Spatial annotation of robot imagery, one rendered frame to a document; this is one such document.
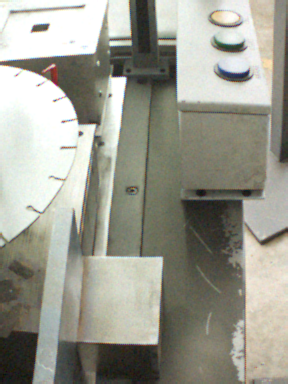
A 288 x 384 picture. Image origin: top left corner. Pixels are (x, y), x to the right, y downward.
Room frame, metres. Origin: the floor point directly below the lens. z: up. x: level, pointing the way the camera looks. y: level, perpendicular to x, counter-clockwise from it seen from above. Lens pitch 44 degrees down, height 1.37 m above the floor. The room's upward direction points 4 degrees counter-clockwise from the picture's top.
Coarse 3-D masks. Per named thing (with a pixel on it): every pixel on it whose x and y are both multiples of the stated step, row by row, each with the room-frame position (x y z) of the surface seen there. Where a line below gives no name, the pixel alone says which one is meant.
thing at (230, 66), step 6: (222, 60) 0.71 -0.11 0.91; (228, 60) 0.71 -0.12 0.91; (234, 60) 0.71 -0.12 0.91; (240, 60) 0.71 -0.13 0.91; (222, 66) 0.69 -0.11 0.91; (228, 66) 0.69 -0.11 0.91; (234, 66) 0.69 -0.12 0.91; (240, 66) 0.70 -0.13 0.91; (246, 66) 0.70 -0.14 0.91; (222, 72) 0.69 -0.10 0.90; (228, 72) 0.68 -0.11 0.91; (234, 72) 0.68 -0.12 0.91; (240, 72) 0.68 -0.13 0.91; (246, 72) 0.69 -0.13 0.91
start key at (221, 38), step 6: (228, 30) 0.79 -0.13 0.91; (216, 36) 0.77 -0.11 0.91; (222, 36) 0.77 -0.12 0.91; (228, 36) 0.77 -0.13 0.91; (234, 36) 0.77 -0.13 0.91; (240, 36) 0.77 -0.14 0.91; (216, 42) 0.76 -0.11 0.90; (222, 42) 0.76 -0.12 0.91; (228, 42) 0.75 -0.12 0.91; (234, 42) 0.75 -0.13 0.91; (240, 42) 0.76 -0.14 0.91; (228, 48) 0.75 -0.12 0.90
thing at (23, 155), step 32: (0, 96) 0.61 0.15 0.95; (32, 96) 0.60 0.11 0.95; (64, 96) 0.59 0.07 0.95; (0, 128) 0.55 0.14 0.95; (32, 128) 0.54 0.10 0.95; (64, 128) 0.54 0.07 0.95; (0, 160) 0.50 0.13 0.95; (32, 160) 0.50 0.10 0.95; (64, 160) 0.49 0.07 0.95; (0, 192) 0.46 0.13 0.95; (32, 192) 0.45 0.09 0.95; (0, 224) 0.42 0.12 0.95
